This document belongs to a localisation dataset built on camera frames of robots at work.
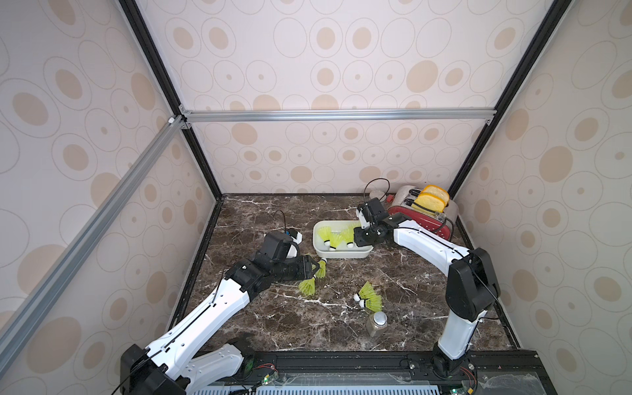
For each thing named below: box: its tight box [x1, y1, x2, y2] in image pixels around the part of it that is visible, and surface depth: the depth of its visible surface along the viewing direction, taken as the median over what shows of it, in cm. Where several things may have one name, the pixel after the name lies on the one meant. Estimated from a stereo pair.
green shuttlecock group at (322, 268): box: [315, 257, 328, 279], surface depth 96 cm
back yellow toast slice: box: [421, 184, 450, 205], surface depth 92 cm
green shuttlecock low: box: [358, 294, 383, 312], surface depth 85 cm
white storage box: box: [312, 219, 374, 259], surface depth 102 cm
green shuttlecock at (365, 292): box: [353, 280, 375, 303], surface depth 87 cm
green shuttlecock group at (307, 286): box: [297, 277, 316, 296], surface depth 91 cm
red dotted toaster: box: [387, 185, 460, 242], surface depth 92 cm
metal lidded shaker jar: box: [366, 311, 389, 338], surface depth 74 cm
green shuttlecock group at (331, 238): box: [317, 226, 342, 251], surface depth 102 cm
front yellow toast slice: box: [413, 192, 446, 214], surface depth 90 cm
